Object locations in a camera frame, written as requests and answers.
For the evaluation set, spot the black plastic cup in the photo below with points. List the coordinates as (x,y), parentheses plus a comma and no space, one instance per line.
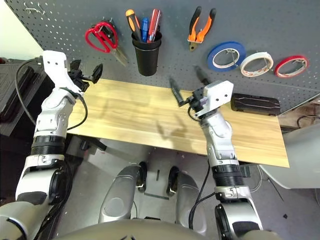
(147,60)

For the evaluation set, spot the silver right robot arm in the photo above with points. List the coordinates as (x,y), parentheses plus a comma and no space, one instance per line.
(222,145)

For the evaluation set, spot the grey left robot leg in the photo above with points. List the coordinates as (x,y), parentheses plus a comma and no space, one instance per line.
(120,195)

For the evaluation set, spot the orange black pliers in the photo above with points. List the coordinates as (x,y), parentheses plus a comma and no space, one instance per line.
(200,27)

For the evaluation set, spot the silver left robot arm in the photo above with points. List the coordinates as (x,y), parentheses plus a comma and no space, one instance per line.
(50,120)

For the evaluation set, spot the red tape roll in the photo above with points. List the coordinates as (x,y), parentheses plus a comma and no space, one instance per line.
(278,72)

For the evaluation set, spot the white round table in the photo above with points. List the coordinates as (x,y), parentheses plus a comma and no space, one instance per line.
(300,160)

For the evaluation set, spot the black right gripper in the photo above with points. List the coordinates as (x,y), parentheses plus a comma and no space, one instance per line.
(197,100)

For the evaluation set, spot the long black floor tape strip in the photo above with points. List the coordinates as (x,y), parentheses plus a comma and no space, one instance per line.
(156,195)

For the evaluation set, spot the grey robot leg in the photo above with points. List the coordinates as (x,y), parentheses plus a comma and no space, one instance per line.
(120,195)
(187,200)

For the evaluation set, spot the grey right robot leg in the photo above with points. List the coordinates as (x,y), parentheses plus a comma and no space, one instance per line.
(187,200)

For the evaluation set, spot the grey robot torso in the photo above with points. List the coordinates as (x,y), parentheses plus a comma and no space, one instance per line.
(125,231)

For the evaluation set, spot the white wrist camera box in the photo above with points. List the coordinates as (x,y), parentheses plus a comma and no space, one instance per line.
(58,72)
(216,97)

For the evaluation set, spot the large black hard case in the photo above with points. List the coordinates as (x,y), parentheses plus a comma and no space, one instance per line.
(12,85)

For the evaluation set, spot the black table bracket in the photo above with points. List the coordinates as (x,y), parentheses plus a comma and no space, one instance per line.
(92,146)
(246,171)

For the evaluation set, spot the blue tape roll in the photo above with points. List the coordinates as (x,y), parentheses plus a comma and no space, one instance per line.
(211,63)

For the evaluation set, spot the black cabinet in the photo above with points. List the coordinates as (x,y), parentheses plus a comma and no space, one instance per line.
(22,105)

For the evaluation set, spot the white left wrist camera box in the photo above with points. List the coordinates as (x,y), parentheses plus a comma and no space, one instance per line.
(58,72)

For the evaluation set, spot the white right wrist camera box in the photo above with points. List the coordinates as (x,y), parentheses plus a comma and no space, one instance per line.
(216,97)

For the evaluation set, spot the silver double peg hook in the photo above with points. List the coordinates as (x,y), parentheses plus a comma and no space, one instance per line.
(31,10)

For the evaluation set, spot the short black floor tape strip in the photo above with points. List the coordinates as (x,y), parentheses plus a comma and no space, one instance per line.
(158,175)

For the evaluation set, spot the small black tool case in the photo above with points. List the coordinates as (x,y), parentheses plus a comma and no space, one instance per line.
(255,103)

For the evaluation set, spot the silver single peg hook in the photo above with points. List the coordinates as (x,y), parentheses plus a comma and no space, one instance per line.
(266,61)
(233,58)

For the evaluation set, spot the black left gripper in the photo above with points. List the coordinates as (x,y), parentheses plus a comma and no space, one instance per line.
(80,78)

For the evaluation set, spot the white tape roll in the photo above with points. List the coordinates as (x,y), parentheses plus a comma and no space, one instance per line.
(245,71)

